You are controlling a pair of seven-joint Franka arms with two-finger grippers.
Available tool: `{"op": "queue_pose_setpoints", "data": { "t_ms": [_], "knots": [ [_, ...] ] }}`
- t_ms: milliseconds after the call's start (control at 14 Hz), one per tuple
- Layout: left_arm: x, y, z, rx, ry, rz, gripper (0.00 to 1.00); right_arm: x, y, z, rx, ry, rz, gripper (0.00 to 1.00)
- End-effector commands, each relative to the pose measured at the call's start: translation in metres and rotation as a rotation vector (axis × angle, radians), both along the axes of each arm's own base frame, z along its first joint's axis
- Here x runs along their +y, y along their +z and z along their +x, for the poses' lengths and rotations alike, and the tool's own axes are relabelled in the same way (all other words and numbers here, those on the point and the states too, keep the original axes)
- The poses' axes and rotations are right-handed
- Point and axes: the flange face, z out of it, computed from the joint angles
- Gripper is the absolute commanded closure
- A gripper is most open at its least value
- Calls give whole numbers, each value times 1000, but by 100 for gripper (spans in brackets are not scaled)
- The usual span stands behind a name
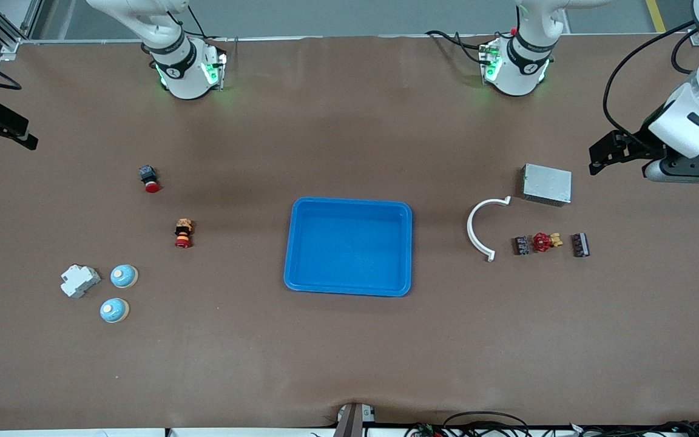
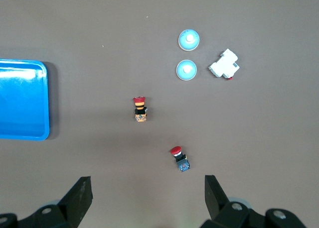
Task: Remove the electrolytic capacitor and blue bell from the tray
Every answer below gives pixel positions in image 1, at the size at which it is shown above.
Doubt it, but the blue dome bell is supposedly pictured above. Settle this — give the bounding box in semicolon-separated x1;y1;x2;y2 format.
100;297;130;324
110;264;139;289

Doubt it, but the silver metal power supply box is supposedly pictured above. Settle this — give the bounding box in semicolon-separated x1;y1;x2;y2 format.
521;163;573;208

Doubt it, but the brass valve with red handwheel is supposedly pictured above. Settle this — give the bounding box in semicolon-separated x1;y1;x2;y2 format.
532;231;564;252

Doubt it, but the black and red emergency button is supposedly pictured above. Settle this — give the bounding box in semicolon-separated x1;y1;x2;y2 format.
138;165;161;194

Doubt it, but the white curved pipe clamp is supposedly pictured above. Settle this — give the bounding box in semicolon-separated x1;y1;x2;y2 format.
467;196;512;263

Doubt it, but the white circuit breaker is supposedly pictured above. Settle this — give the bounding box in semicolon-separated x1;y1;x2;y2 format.
60;264;102;299

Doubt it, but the blue plastic tray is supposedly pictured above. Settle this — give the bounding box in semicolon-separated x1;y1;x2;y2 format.
283;196;413;297

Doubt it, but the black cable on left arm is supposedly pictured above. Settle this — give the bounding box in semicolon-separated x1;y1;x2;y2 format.
603;21;699;150

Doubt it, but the aluminium frame post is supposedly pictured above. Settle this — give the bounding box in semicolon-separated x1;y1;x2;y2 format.
0;0;44;56

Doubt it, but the black cable at arm base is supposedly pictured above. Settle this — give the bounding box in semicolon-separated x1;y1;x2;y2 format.
425;30;488;64

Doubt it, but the red yellow push button switch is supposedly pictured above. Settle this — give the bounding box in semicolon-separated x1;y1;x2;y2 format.
174;218;195;249

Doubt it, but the black cable loop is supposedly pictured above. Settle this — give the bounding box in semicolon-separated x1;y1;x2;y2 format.
442;411;530;437

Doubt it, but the metal bracket at table edge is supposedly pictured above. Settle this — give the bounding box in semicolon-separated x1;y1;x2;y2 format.
333;403;377;437

